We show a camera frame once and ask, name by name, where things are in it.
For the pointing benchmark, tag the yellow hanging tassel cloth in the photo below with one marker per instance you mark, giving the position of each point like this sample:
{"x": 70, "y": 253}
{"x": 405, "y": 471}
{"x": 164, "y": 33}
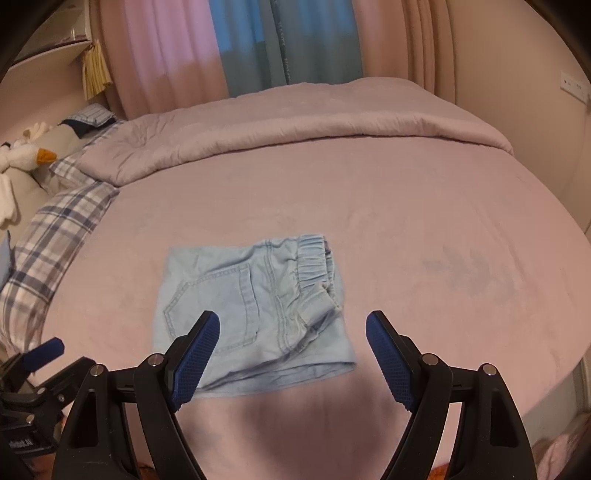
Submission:
{"x": 95, "y": 73}

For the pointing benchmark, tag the white goose plush toy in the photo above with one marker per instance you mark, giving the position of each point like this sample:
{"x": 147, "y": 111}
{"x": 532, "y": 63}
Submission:
{"x": 23, "y": 155}

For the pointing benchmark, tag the blue curtain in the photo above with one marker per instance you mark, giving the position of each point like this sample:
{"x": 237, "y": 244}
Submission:
{"x": 265, "y": 44}

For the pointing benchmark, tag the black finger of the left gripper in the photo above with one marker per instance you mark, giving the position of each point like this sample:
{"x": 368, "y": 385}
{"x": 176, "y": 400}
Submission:
{"x": 63, "y": 386}
{"x": 45, "y": 353}

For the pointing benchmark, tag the small dark plaid pillow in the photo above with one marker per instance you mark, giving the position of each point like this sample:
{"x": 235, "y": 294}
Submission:
{"x": 89, "y": 120}

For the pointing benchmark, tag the folded pink duvet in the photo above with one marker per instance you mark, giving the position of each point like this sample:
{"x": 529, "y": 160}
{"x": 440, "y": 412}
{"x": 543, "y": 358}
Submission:
{"x": 372, "y": 106}

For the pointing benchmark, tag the light blue denim pants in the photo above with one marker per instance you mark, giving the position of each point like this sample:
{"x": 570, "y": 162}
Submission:
{"x": 279, "y": 302}

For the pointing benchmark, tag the white wall power strip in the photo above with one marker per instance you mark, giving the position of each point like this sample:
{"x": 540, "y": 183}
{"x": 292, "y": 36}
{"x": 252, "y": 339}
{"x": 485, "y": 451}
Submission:
{"x": 574, "y": 87}

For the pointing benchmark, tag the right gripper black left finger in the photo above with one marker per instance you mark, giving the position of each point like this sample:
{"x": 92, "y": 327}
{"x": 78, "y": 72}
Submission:
{"x": 113, "y": 410}

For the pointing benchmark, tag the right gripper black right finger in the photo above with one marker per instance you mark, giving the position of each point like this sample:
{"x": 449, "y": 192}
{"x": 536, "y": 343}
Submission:
{"x": 491, "y": 441}

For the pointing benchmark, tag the pink bed sheet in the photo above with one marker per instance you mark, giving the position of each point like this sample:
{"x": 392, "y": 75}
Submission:
{"x": 462, "y": 248}

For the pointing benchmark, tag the pink curtain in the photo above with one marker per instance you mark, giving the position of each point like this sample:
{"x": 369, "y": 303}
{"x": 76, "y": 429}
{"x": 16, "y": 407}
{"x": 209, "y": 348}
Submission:
{"x": 162, "y": 55}

